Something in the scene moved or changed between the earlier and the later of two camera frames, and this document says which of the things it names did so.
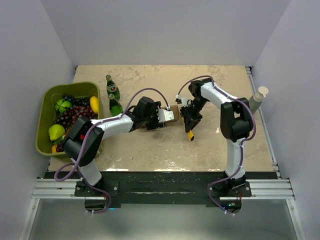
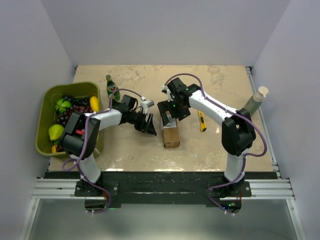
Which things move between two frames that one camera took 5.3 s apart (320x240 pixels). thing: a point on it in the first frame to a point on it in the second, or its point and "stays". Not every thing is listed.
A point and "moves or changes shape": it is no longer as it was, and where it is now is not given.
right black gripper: (191, 120) to (166, 106)
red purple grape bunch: (68, 118) stays
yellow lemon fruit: (94, 103) stays
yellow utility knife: (190, 134) to (203, 125)
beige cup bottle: (255, 101) stays
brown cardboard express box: (175, 109) moves or changes shape
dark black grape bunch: (77, 101) stays
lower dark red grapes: (59, 148) stays
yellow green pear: (56, 131) stays
